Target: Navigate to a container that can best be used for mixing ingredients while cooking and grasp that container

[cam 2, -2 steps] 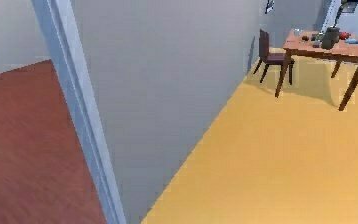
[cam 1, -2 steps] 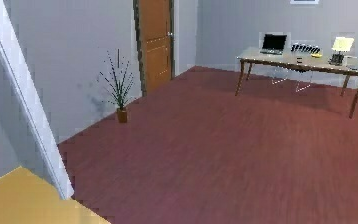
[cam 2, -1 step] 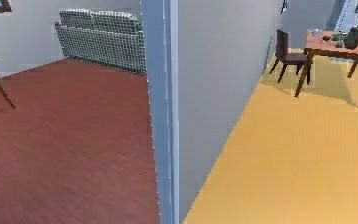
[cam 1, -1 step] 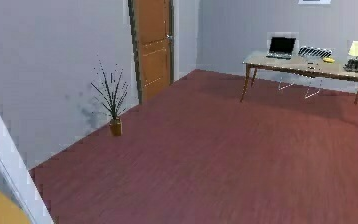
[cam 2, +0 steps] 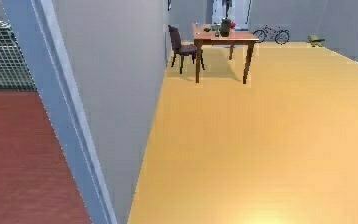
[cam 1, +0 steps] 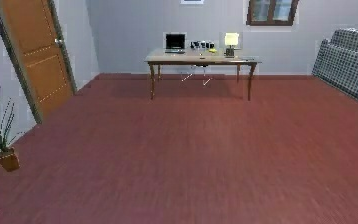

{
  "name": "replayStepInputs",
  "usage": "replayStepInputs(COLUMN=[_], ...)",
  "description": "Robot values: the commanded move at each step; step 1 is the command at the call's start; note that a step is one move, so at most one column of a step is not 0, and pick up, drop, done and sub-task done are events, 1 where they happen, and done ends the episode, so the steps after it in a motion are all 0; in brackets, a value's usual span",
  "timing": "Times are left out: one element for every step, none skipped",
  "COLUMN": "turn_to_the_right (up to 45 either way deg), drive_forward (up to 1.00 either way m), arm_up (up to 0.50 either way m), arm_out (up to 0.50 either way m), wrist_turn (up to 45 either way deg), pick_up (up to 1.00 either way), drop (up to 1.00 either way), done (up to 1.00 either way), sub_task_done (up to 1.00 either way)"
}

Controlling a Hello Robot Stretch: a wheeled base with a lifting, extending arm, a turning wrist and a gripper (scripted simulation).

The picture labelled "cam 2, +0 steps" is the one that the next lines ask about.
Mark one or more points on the black bicycle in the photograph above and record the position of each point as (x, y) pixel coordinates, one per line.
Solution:
(272, 34)

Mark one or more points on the green toy on floor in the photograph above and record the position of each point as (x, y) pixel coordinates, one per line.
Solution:
(315, 40)

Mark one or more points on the brown wooden table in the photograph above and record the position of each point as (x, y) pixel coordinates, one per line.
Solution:
(220, 38)

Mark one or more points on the red round item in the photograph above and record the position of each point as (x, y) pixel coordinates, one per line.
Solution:
(233, 24)

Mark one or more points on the dark brown vase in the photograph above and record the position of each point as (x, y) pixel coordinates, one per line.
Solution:
(225, 27)

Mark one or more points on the dark maroon chair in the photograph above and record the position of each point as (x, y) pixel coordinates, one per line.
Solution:
(180, 48)

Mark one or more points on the small dark bowl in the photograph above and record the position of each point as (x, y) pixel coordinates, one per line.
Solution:
(207, 29)

